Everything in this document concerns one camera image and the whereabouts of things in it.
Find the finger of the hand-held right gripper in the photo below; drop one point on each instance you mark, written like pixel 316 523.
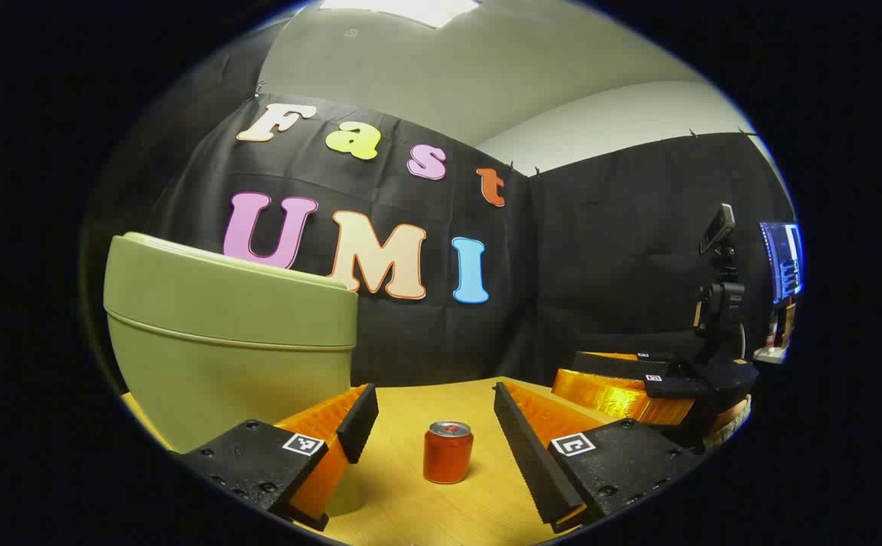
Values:
pixel 607 365
pixel 607 394

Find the cluttered side desk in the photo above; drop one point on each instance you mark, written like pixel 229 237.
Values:
pixel 774 350

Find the computer monitor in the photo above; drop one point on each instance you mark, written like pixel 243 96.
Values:
pixel 786 262

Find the green desktop garbage bin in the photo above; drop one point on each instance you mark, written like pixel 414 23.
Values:
pixel 221 341

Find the red pop can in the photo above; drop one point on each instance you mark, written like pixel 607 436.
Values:
pixel 448 455

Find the wooden desktop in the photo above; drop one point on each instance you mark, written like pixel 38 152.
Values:
pixel 410 508

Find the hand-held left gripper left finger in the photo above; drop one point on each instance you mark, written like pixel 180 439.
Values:
pixel 361 421

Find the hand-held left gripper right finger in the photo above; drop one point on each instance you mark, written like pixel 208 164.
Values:
pixel 520 447

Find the black backdrop cloth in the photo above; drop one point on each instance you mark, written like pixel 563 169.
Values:
pixel 600 265

